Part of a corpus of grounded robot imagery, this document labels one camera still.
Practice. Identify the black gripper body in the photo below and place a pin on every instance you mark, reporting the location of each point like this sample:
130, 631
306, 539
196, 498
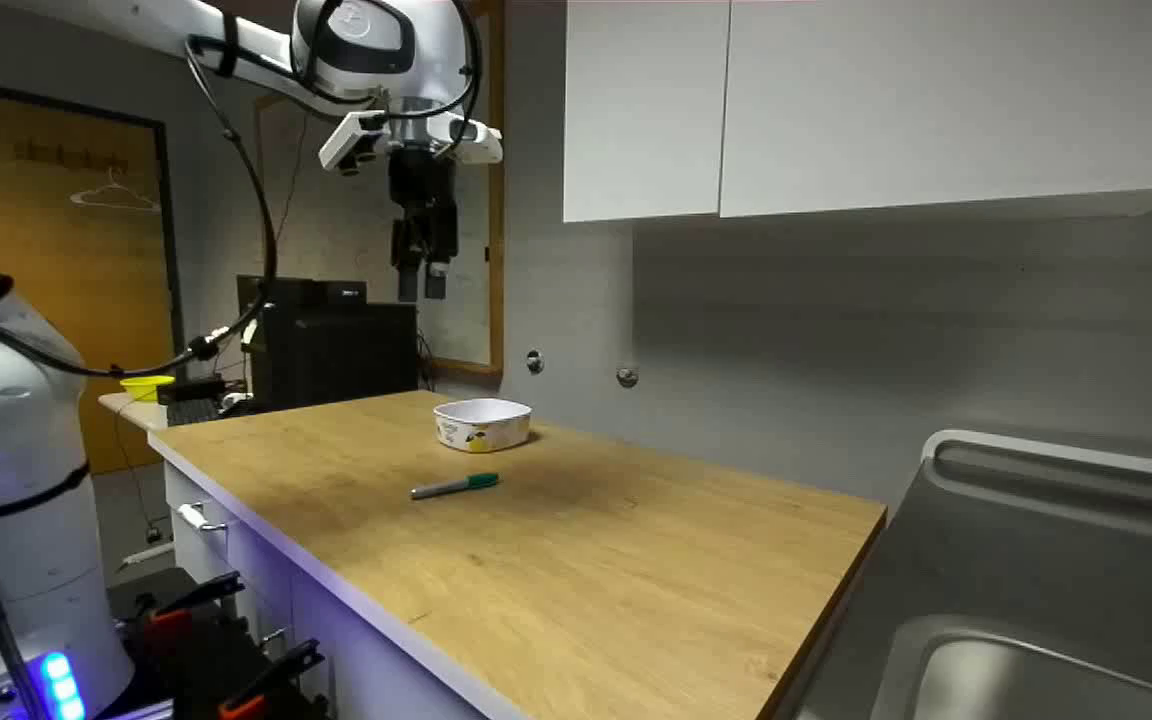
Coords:
420, 203

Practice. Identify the green marker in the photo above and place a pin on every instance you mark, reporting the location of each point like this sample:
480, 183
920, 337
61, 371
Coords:
456, 485

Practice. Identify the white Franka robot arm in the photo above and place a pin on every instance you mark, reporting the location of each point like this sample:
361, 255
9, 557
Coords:
1, 441

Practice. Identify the white bowl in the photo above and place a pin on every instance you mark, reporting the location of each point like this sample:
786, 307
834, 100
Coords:
480, 424

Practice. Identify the wood-framed whiteboard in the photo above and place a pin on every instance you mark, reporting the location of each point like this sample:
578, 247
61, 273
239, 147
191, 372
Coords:
498, 264

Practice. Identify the black computer box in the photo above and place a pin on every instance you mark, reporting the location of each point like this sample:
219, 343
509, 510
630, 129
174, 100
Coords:
339, 352

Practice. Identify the narrow white cabinet door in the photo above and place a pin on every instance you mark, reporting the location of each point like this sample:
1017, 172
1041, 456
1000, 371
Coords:
643, 105

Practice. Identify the small yellow object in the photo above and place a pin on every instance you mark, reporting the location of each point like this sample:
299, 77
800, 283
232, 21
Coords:
146, 389

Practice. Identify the orange wooden door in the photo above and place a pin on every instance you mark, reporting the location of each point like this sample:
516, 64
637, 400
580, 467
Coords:
56, 293

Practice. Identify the white counter base cabinet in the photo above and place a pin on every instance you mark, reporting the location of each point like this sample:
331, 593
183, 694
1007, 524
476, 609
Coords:
339, 640

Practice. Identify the red black clamp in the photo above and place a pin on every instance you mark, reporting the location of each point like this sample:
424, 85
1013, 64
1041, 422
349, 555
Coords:
191, 605
270, 682

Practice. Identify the wide white cabinet door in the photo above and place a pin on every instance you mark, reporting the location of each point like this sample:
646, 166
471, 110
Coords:
960, 93

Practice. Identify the stainless steel sink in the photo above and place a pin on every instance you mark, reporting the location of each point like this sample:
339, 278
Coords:
1041, 575

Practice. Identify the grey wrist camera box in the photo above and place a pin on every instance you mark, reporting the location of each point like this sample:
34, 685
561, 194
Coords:
349, 137

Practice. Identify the round metal wall knob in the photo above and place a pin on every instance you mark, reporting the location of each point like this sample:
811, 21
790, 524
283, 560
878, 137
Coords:
626, 379
535, 363

